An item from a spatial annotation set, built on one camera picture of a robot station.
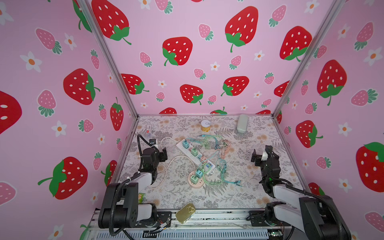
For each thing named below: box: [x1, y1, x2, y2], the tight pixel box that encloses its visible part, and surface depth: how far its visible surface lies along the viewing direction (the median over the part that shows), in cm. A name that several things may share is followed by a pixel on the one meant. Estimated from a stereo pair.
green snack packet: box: [138, 192, 146, 204], surface depth 83 cm
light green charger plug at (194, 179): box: [190, 175, 199, 185], surface depth 83 cm
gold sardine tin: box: [175, 202, 196, 224], surface depth 74 cm
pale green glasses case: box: [236, 114, 249, 134], surface depth 116 cm
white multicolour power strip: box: [176, 139, 216, 174], surface depth 95 cm
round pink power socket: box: [187, 170, 205, 189], surface depth 85 cm
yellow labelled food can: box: [200, 119, 211, 132], surface depth 110 cm
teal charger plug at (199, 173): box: [196, 168, 203, 179], surface depth 85 cm
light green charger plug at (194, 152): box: [191, 148, 199, 157], surface depth 94 cm
